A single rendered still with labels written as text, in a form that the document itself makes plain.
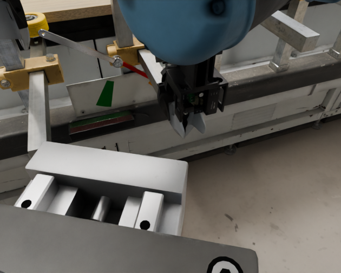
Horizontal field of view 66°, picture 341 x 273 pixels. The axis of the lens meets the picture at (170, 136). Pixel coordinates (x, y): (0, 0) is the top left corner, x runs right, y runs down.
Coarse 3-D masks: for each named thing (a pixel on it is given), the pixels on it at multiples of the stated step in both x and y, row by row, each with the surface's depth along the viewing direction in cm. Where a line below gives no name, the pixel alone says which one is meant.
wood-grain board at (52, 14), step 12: (24, 0) 76; (36, 0) 76; (48, 0) 76; (60, 0) 76; (72, 0) 76; (84, 0) 76; (96, 0) 76; (108, 0) 76; (24, 12) 70; (48, 12) 70; (60, 12) 71; (72, 12) 72; (84, 12) 73; (96, 12) 74; (108, 12) 75
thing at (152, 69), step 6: (144, 54) 62; (150, 54) 62; (144, 60) 60; (150, 60) 60; (144, 66) 61; (150, 66) 58; (156, 66) 58; (150, 72) 57; (156, 72) 57; (150, 78) 58; (156, 78) 55; (156, 84) 54; (156, 90) 55
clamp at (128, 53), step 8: (136, 40) 65; (112, 48) 63; (120, 48) 62; (128, 48) 62; (136, 48) 63; (144, 48) 64; (112, 56) 63; (128, 56) 64; (136, 56) 65; (112, 64) 64; (136, 64) 66
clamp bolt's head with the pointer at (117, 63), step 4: (120, 56) 63; (116, 60) 61; (120, 60) 62; (116, 64) 62; (120, 64) 62; (124, 64) 65; (128, 64) 65; (128, 68) 66; (132, 68) 66; (136, 68) 67; (136, 72) 67; (140, 72) 68; (144, 76) 69
